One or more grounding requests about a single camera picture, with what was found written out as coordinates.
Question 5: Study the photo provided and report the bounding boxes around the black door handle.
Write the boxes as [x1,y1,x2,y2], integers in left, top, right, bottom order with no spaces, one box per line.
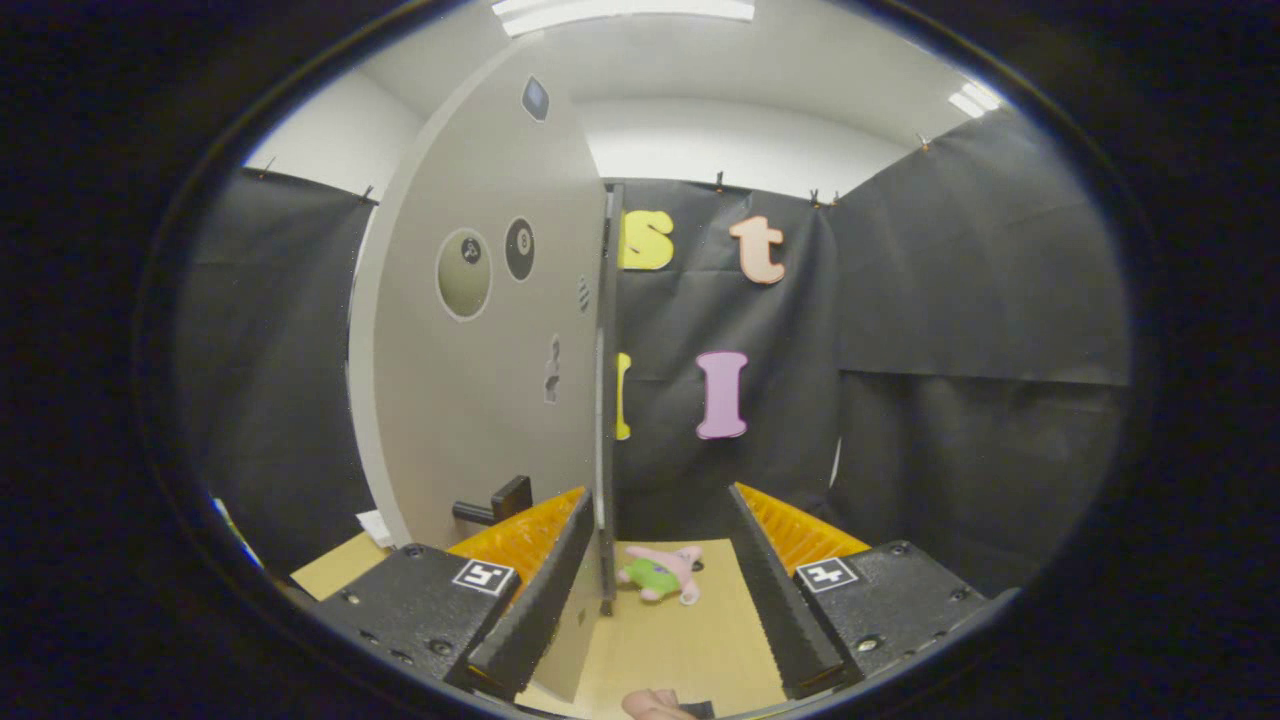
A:
[452,475,534,528]

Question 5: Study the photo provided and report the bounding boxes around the pink and green plush toy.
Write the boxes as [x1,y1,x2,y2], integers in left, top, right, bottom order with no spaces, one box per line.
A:
[617,545,704,606]

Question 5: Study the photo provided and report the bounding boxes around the long ceiling light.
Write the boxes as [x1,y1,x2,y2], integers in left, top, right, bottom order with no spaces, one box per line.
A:
[490,0,756,39]

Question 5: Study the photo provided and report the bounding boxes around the grey shoe cabinet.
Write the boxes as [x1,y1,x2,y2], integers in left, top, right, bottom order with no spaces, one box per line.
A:
[596,183,627,618]

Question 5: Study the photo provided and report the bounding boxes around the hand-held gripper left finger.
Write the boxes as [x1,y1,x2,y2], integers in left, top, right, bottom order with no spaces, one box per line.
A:
[312,487,598,703]

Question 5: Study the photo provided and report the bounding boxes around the small ceiling light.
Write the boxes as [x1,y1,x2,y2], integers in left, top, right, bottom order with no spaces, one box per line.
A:
[947,80,1001,119]

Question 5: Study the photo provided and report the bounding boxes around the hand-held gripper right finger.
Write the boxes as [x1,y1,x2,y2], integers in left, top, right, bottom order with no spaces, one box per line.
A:
[727,482,991,701]

